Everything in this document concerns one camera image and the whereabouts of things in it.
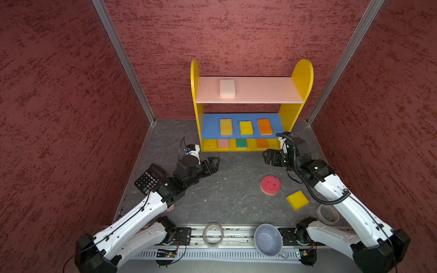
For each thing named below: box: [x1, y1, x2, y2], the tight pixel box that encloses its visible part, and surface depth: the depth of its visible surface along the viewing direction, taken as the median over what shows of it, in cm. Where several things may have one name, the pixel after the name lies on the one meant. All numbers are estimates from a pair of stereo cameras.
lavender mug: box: [253, 223, 288, 260], surface depth 72 cm
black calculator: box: [134, 163, 166, 196], surface depth 94 cm
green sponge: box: [236, 138, 248, 149], surface depth 108 cm
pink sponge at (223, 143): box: [217, 138, 230, 149], surface depth 106 cm
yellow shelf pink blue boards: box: [190, 58, 315, 152], surface depth 83 cm
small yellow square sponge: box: [239, 121, 254, 136], surface depth 97 cm
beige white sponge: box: [219, 79, 237, 99], surface depth 76 cm
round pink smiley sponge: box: [260, 175, 282, 196], surface depth 89 cm
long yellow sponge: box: [220, 118, 233, 136], surface depth 98 cm
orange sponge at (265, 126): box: [257, 118, 274, 135], surface depth 99 cm
